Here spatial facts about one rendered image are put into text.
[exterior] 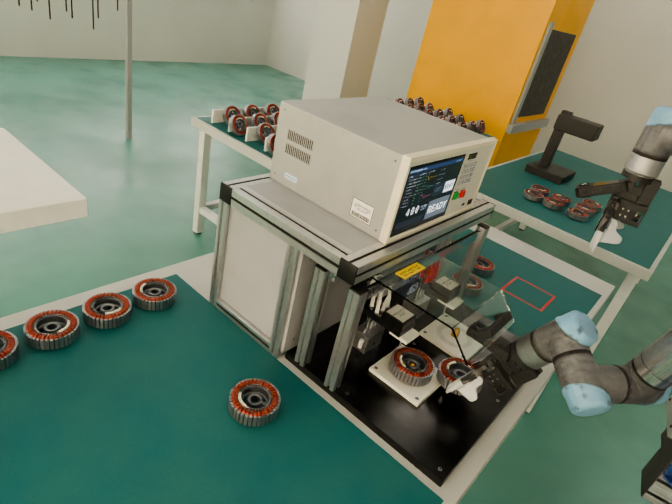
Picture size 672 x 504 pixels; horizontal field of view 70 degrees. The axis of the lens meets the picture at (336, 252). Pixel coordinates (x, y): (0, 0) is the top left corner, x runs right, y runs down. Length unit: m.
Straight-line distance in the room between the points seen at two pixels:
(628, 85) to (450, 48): 2.22
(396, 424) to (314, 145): 0.67
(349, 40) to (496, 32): 1.33
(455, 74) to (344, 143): 3.88
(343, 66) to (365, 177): 4.00
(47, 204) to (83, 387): 0.46
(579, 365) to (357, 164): 0.60
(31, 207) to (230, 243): 0.54
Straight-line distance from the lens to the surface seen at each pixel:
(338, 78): 5.08
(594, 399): 1.03
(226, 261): 1.30
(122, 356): 1.24
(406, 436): 1.15
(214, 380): 1.18
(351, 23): 5.01
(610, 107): 6.38
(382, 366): 1.26
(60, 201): 0.88
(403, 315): 1.21
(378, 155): 1.05
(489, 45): 4.82
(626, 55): 6.37
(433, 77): 5.05
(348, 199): 1.12
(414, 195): 1.09
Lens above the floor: 1.60
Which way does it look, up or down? 29 degrees down
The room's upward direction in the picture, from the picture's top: 14 degrees clockwise
